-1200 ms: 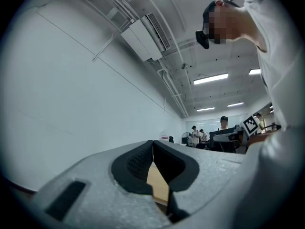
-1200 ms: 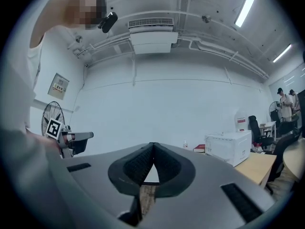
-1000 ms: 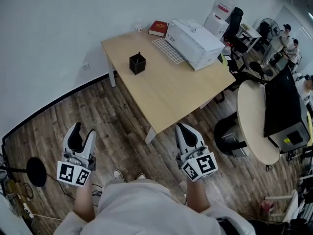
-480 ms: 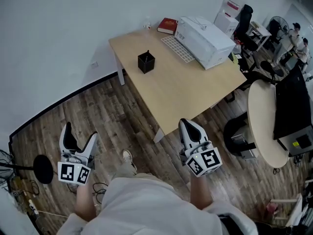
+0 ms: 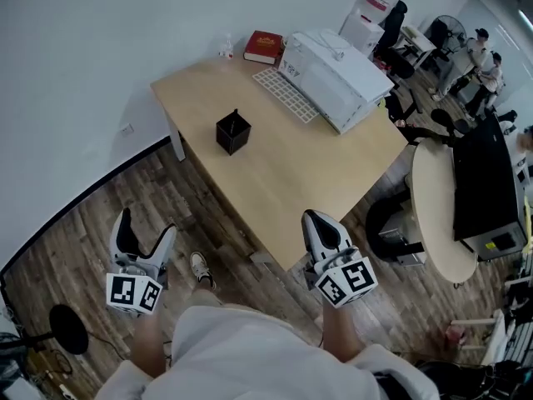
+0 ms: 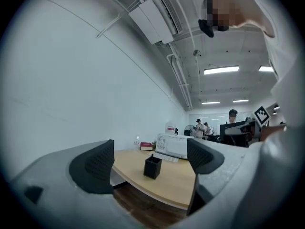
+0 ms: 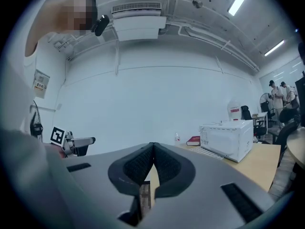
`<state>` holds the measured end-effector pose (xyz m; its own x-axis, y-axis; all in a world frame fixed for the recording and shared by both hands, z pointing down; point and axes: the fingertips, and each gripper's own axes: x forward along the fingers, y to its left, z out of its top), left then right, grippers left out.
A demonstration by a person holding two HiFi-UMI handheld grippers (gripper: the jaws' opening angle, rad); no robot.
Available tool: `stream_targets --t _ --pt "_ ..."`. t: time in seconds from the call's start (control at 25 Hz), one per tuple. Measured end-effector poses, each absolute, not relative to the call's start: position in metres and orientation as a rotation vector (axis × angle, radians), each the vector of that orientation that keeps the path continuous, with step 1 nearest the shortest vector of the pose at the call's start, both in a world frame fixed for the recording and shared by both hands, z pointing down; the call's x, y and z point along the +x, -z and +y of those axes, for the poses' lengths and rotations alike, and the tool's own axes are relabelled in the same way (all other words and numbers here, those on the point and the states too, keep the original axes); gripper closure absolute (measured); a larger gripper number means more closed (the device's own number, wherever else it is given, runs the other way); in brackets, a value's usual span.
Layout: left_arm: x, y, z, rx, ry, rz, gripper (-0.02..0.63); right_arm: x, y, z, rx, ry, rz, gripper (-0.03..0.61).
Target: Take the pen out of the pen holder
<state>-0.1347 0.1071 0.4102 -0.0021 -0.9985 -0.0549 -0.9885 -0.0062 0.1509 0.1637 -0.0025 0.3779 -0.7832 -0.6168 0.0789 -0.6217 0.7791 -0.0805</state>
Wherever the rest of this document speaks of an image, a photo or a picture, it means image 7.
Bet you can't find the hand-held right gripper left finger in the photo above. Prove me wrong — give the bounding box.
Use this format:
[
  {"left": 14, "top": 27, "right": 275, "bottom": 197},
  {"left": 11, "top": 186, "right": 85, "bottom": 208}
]
[{"left": 63, "top": 142, "right": 154, "bottom": 229}]

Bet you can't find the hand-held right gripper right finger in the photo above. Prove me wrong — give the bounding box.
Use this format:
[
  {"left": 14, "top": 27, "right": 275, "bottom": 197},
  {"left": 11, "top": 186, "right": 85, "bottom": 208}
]
[{"left": 142, "top": 142, "right": 276, "bottom": 229}]

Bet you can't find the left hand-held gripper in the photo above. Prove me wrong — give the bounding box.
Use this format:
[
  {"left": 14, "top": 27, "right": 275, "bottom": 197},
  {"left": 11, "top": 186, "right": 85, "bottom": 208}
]
[{"left": 50, "top": 126, "right": 96, "bottom": 157}]

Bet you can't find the person's left forearm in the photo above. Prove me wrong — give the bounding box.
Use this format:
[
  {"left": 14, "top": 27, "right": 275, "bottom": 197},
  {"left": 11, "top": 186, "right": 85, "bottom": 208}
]
[{"left": 45, "top": 143, "right": 66, "bottom": 159}]

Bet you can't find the white grid rack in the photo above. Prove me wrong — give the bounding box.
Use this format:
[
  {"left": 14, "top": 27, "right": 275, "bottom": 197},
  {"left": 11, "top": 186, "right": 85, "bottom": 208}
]
[{"left": 189, "top": 146, "right": 224, "bottom": 161}]

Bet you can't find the red hardcover book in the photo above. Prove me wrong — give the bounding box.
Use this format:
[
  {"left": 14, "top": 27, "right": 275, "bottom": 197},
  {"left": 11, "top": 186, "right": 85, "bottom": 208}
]
[{"left": 186, "top": 135, "right": 201, "bottom": 146}]

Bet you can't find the black standing fan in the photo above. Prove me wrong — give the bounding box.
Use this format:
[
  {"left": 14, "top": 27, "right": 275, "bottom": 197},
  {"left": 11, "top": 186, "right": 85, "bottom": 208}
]
[
  {"left": 30, "top": 100, "right": 44, "bottom": 143},
  {"left": 259, "top": 92, "right": 272, "bottom": 114}
]

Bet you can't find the white microwave oven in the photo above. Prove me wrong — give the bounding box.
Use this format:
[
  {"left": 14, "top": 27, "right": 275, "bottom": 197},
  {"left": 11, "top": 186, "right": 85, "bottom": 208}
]
[{"left": 199, "top": 119, "right": 254, "bottom": 163}]

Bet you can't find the person in white shirt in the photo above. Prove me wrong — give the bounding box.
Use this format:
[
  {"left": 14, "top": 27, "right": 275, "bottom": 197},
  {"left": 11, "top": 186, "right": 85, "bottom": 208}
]
[{"left": 0, "top": 32, "right": 93, "bottom": 229}]

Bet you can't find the large water dispenser jug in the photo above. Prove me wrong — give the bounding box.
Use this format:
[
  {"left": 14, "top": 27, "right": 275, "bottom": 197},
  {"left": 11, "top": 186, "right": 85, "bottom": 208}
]
[{"left": 227, "top": 99, "right": 241, "bottom": 121}]

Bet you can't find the black office chair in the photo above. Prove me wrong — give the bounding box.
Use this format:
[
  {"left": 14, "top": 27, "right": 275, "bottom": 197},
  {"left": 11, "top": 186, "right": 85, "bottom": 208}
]
[
  {"left": 240, "top": 105, "right": 253, "bottom": 121},
  {"left": 274, "top": 104, "right": 301, "bottom": 167}
]

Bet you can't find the white desk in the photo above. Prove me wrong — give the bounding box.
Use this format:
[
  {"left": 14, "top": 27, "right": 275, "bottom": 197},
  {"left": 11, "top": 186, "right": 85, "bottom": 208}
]
[{"left": 252, "top": 112, "right": 269, "bottom": 135}]

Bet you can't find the round beige table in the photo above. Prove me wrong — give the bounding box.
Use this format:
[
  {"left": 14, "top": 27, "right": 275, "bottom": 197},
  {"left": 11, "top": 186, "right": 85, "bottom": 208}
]
[{"left": 285, "top": 126, "right": 305, "bottom": 170}]

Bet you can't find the person's head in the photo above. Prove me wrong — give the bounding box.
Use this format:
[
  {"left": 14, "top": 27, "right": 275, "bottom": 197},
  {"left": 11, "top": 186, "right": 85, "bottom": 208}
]
[{"left": 25, "top": 0, "right": 98, "bottom": 57}]

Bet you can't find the white ceiling air conditioner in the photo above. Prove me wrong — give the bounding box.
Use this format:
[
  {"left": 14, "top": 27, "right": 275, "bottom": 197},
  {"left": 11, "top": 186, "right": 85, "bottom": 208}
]
[{"left": 111, "top": 1, "right": 167, "bottom": 42}]

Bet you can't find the long ceiling light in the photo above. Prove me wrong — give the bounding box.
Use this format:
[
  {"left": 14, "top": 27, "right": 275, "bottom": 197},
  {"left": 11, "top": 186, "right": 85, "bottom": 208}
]
[
  {"left": 264, "top": 40, "right": 285, "bottom": 57},
  {"left": 227, "top": 0, "right": 254, "bottom": 16}
]

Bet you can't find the grey wall electrical box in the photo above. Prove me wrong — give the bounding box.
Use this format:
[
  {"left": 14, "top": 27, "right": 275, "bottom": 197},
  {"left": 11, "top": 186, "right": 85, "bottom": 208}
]
[{"left": 33, "top": 69, "right": 51, "bottom": 99}]

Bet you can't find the black head camera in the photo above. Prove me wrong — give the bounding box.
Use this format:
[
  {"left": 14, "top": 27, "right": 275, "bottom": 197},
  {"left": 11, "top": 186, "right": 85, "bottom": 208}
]
[{"left": 91, "top": 14, "right": 110, "bottom": 37}]

